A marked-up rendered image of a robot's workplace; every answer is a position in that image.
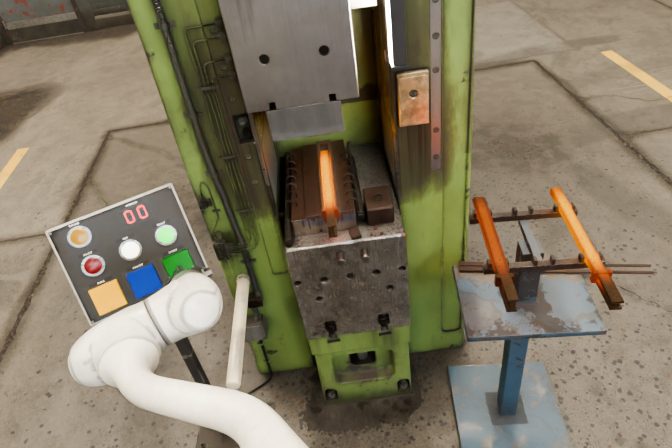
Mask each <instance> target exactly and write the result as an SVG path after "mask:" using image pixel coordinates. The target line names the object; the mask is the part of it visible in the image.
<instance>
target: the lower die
mask: <svg viewBox="0 0 672 448"><path fill-rule="evenodd" d="M321 143H328V147H329V156H330V164H331V173H332V182H333V190H334V199H335V207H337V209H338V215H339V218H336V226H337V231H339V230H346V229H349V228H352V227H356V226H357V222H356V214H355V207H354V201H353V199H352V200H350V201H349V202H348V204H346V202H347V200H348V199H349V198H352V197H353V195H352V191H349V192H348V193H347V195H345V192H346V191H347V190H348V189H351V183H347V184H346V187H344V184H345V182H347V181H350V177H349V175H346V176H345V179H343V175H344V174H345V173H349V171H348V167H346V168H344V171H342V168H343V166H345V165H347V160H344V161H343V162H342V164H341V160H342V159H344V158H346V153H343V154H342V155H341V157H340V153H341V152H343V151H345V147H344V140H336V141H330V140H323V141H316V144H312V145H305V146H302V147H303V148H300V149H293V150H291V153H292V154H295V155H296V157H297V159H296V160H295V157H294V156H293V155H291V160H293V161H295V162H296V164H297V166H296V167H295V164H294V163H293V162H291V167H292V168H295V169H296V170H297V174H295V171H294V170H293V169H291V175H294V176H296V178H297V181H295V178H294V177H291V183H295V184H296V185H297V190H296V189H295V186H294V185H291V191H295V192H296V193H297V196H298V197H296V196H295V194H294V193H291V199H293V200H296V201H297V204H298V206H296V204H295V202H293V201H291V222H292V226H293V230H294V235H295V237H297V236H304V235H311V234H318V233H325V232H328V228H327V220H324V217H323V212H322V209H324V198H323V186H322V175H321V164H320V152H319V144H321ZM319 230H323V231H322V232H320V231H319Z"/></svg>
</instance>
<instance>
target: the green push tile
mask: <svg viewBox="0 0 672 448"><path fill-rule="evenodd" d="M162 262H163V264H164V266H165V269H166V271H167V273H168V275H169V277H172V278H173V277H174V274H173V272H174V271H176V270H177V269H176V267H178V266H180V265H182V267H183V269H186V268H188V269H189V270H190V269H191V267H192V266H195V265H194V263H193V260H192V258H191V256H190V254H189V251H188V249H187V248H186V249H183V250H181V251H179V252H176V253H174V254H172V255H169V256H167V257H165V258H162Z"/></svg>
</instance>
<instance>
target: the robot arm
mask: <svg viewBox="0 0 672 448"><path fill-rule="evenodd" d="M176 269H177V270H176V271H174V272H173V274H174V277H173V278H172V277H168V278H167V280H166V281H165V283H164V284H163V286H162V287H161V288H160V289H158V292H157V293H155V294H153V295H152V296H150V297H149V298H147V299H145V300H143V301H141V302H139V303H137V304H135V305H132V306H129V307H127V308H125V309H123V310H121V311H119V312H117V313H115V314H113V315H112V316H110V317H108V318H106V319H105V320H103V321H102V322H100V323H98V324H97V325H95V326H94V327H92V328H91V329H90V330H88V331H87V332H86V333H85V334H84V335H82V336H81V337H80V338H79V339H78V340H77V341H76V343H75V344H74V345H73V346H72V348H71V350H70V354H69V356H68V367H69V370H70V373H71V375H72V377H73V378H74V380H76V381H77V382H78V383H79V384H82V385H84V386H86V387H99V386H104V385H107V384H108V385H110V386H112V387H116V388H118V389H119V390H120V392H121V393H122V395H123V396H124V397H125V398H126V399H127V400H128V401H130V402H131V403H132V404H134V405H136V406H138V407H140V408H142V409H145V410H147V411H150V412H154V413H157V414H161V415H164V416H168V417H171V418H175V419H178V420H182V421H185V422H189V423H192V424H196V425H199V426H203V427H206V428H210V429H213V430H216V431H219V432H222V433H224V434H226V435H228V436H230V437H231V438H233V439H234V440H235V441H236V442H237V443H238V444H239V446H240V448H308V447H307V446H306V444H305V443H304V442H303V441H302V440H301V439H300V438H299V437H298V436H297V435H296V433H295V432H294V431H293V430H292V429H291V428H290V427H289V426H288V424H287V423H286V422H285V421H284V420H283V419H282V418H281V417H280V416H279V415H278V414H277V413H276V412H275V411H274V410H273V409H272V408H271V407H269V406H268V405H267V404H265V403H264V402H262V401H261V400H259V399H257V398H255V397H253V396H251V395H248V394H246V393H243V392H239V391H236V390H232V389H227V388H222V387H217V386H211V385H205V384H199V383H194V382H188V381H182V380H176V379H171V378H165V377H161V376H157V375H155V374H153V373H154V371H155V370H156V368H157V366H158V363H159V358H160V356H161V351H162V350H163V349H165V348H166V347H168V346H169V345H171V344H173V343H175V342H177V341H178V340H181V339H183V338H185V337H188V336H191V335H195V334H199V333H202V332H204V331H207V330H208V329H210V328H211V327H213V326H214V325H215V324H216V323H217V321H218V320H219V318H220V316H221V313H222V307H223V303H222V296H221V293H220V290H219V288H218V286H217V285H216V284H215V282H214V281H213V280H212V279H210V278H211V277H212V276H213V273H212V271H211V269H210V267H209V266H207V267H200V266H192V267H191V269H190V270H189V269H188V268H186V269H183V267H182V265H180V266H178V267H176Z"/></svg>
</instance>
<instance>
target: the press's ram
mask: <svg viewBox="0 0 672 448"><path fill-rule="evenodd" d="M218 3H219V7H220V11H221V14H222V18H223V22H224V26H225V30H226V34H227V38H228V42H229V45H230V49H231V53H232V57H233V61H234V65H235V69H236V72H237V76H238V80H239V84H240V88H241V92H242V96H243V99H244V103H245V107H246V111H247V113H254V112H261V111H267V110H270V103H273V102H275V105H276V109H281V108H288V107H295V106H302V105H308V104H315V103H322V102H329V101H330V100H329V94H336V100H343V99H349V98H356V97H359V89H358V79H357V70H356V60H355V51H354V41H353V31H352V22H351V12H350V9H355V8H362V7H368V6H375V5H377V2H376V0H218Z"/></svg>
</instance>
